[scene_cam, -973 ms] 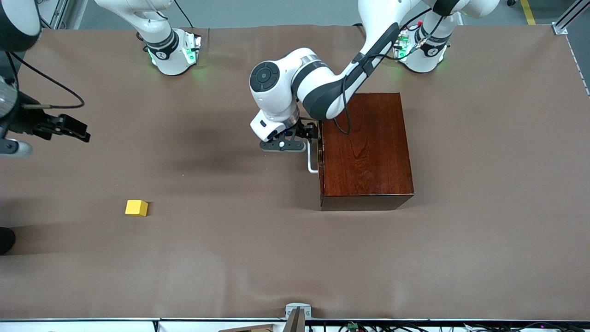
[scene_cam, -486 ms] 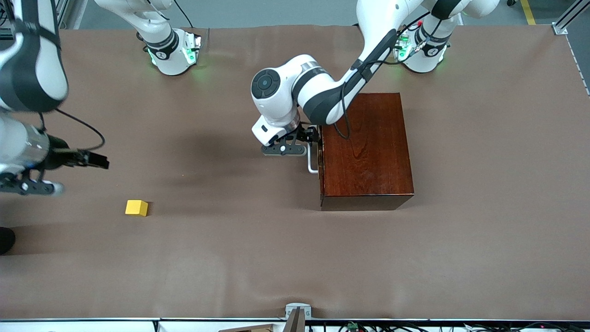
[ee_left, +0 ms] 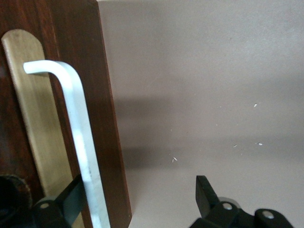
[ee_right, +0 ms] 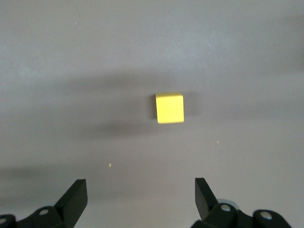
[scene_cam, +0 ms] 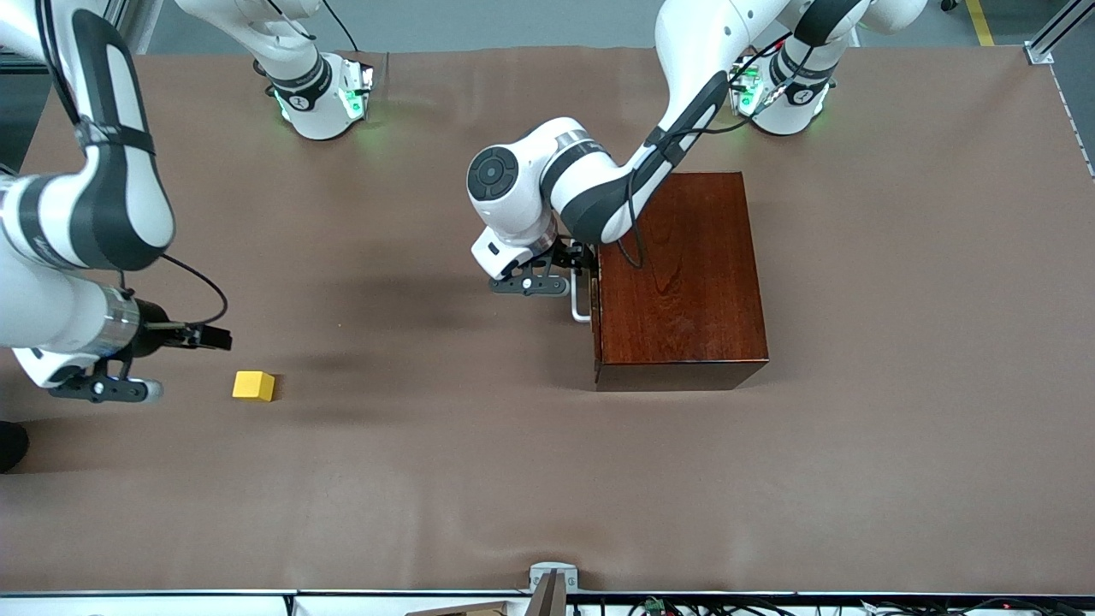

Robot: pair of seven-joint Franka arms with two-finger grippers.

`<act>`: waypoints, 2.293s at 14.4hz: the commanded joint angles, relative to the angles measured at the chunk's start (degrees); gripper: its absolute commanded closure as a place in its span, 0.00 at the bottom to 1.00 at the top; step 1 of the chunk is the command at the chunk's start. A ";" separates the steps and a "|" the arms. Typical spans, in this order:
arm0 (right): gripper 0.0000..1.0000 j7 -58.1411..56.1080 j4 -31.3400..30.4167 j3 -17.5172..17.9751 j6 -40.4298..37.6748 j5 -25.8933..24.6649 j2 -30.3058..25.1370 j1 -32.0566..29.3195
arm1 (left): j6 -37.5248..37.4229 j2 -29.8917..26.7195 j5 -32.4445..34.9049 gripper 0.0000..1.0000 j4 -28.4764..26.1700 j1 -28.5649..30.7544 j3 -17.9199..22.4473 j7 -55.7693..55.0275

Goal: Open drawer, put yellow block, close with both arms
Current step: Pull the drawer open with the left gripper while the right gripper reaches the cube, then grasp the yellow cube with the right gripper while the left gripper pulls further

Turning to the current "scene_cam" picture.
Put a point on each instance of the black round object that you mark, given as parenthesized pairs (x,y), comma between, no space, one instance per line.
(10,447)

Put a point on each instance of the aluminium frame profile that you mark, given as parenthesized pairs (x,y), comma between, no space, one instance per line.
(1061,30)

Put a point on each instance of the tan wooden board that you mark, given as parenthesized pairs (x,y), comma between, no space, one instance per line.
(462,610)

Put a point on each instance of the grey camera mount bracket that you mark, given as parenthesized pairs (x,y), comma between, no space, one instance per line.
(553,571)

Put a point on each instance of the grey aluminium frame rack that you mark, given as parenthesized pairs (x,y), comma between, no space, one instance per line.
(141,26)

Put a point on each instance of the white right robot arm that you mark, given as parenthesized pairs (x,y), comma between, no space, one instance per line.
(51,308)

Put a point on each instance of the dark wooden drawer cabinet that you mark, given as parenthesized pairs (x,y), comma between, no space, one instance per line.
(693,291)

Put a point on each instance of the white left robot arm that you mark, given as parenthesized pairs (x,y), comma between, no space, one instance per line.
(582,171)

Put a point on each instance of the brown table cover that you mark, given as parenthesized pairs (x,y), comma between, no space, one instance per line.
(428,479)

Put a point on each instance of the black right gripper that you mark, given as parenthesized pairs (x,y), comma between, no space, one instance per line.
(155,335)

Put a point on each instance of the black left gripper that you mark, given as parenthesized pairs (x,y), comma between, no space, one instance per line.
(571,254)

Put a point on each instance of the yellow block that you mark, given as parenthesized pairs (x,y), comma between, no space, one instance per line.
(252,385)

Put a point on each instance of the white table edge rail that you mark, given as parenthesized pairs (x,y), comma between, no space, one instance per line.
(171,606)

